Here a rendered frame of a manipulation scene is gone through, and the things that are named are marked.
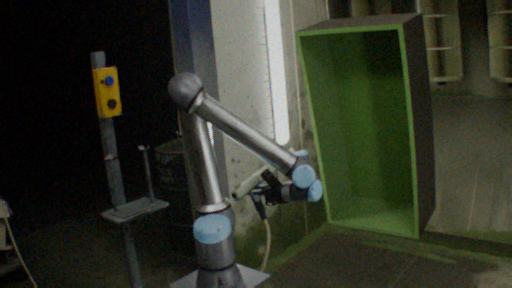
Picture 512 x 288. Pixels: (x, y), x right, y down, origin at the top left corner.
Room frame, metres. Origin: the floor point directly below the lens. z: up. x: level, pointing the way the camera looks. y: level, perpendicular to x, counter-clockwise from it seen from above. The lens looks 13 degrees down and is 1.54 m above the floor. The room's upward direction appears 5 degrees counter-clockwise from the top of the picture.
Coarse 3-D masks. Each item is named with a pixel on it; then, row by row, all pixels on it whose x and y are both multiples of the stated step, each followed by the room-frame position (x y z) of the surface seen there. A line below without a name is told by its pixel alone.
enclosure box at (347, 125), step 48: (336, 48) 2.56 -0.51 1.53; (384, 48) 2.37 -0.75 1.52; (336, 96) 2.62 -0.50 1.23; (384, 96) 2.44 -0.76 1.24; (336, 144) 2.59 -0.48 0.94; (384, 144) 2.51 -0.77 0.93; (432, 144) 2.28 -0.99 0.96; (336, 192) 2.58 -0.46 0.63; (384, 192) 2.59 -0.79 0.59; (432, 192) 2.29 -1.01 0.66
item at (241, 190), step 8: (264, 168) 2.00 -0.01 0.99; (272, 168) 2.02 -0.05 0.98; (256, 176) 1.94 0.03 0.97; (240, 184) 1.87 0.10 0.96; (248, 184) 1.88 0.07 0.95; (256, 184) 1.91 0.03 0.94; (232, 192) 1.83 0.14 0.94; (240, 192) 1.83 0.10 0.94; (248, 192) 1.87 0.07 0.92; (256, 208) 1.92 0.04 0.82; (264, 208) 1.92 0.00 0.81; (264, 216) 1.91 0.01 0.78
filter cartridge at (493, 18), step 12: (492, 0) 2.68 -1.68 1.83; (504, 0) 2.60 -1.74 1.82; (492, 12) 2.69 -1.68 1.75; (504, 12) 2.60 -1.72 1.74; (492, 24) 2.70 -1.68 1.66; (504, 24) 2.61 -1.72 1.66; (492, 36) 2.70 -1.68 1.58; (504, 36) 2.61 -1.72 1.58; (492, 48) 2.71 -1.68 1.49; (504, 48) 2.60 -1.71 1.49; (492, 60) 2.71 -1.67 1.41; (504, 60) 2.61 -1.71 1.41; (492, 72) 2.71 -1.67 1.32; (504, 72) 2.61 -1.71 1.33
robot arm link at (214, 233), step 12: (216, 216) 1.61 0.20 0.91; (204, 228) 1.52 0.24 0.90; (216, 228) 1.51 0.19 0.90; (228, 228) 1.54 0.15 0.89; (204, 240) 1.50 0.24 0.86; (216, 240) 1.50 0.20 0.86; (228, 240) 1.53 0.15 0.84; (204, 252) 1.50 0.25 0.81; (216, 252) 1.50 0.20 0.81; (228, 252) 1.52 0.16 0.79; (204, 264) 1.51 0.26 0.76; (216, 264) 1.49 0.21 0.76; (228, 264) 1.51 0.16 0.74
